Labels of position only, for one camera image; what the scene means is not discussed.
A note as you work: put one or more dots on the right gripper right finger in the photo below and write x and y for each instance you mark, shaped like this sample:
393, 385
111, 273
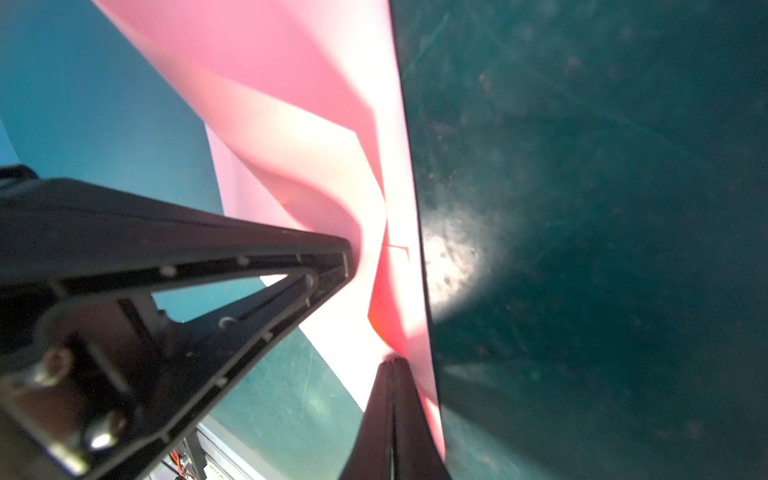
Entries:
415, 452

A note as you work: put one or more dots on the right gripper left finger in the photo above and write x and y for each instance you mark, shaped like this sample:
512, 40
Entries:
372, 454

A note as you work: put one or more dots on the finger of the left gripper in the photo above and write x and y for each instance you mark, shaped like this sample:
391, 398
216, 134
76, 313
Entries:
125, 320

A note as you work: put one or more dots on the pink square paper sheet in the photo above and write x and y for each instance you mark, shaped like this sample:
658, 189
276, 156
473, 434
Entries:
304, 113

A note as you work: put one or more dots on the aluminium front rail base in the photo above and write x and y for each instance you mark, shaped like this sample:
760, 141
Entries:
203, 454

